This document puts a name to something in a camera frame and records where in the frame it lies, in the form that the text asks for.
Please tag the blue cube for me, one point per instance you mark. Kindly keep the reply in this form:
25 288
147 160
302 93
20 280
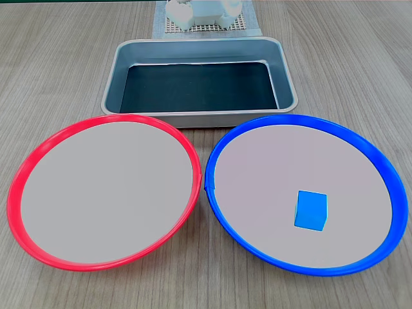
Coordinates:
310 210

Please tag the black tray mat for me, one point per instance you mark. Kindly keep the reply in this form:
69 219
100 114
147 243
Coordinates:
199 87

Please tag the steel tray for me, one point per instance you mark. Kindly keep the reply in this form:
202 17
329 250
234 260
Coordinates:
199 51

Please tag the blue-rimmed white plate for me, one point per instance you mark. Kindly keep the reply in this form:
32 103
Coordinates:
273 167

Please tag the red-rimmed white plate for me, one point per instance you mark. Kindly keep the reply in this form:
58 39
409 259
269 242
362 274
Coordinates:
106 193

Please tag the pale perforated base plate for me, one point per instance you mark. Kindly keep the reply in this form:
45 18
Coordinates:
239 25

